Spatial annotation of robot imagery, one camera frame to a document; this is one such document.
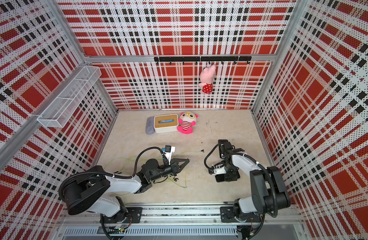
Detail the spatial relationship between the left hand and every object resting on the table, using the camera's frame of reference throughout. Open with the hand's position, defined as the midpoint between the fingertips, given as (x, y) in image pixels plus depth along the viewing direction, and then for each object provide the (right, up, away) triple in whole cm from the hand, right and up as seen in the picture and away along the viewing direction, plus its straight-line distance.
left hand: (191, 161), depth 77 cm
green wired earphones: (-4, -16, +6) cm, 17 cm away
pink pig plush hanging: (+10, +50, +16) cm, 53 cm away
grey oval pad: (-31, +18, +31) cm, 47 cm away
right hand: (+25, -8, +12) cm, 28 cm away
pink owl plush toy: (-3, +22, +30) cm, 37 cm away
